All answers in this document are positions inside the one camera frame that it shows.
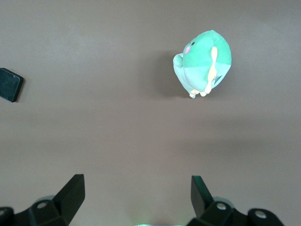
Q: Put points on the dark blue square plate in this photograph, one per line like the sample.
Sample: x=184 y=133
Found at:
x=9 y=84

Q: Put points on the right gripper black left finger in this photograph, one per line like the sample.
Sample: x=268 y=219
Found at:
x=65 y=202

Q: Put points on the green dinosaur plush toy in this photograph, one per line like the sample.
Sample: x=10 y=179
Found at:
x=202 y=61

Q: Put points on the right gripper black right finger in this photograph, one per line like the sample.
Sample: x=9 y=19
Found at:
x=207 y=209

